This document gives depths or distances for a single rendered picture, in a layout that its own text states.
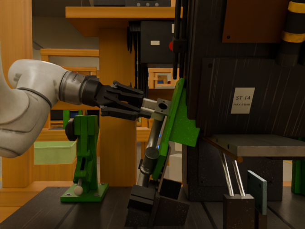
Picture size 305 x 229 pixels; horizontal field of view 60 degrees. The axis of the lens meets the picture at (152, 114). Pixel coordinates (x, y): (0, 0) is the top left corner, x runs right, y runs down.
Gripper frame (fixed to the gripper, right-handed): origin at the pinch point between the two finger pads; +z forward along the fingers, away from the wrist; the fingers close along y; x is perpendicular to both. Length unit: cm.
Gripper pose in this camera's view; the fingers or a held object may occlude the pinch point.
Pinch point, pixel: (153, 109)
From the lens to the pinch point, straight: 76.2
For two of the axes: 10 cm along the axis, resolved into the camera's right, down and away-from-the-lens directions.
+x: -1.8, 6.6, 7.3
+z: 9.7, 2.6, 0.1
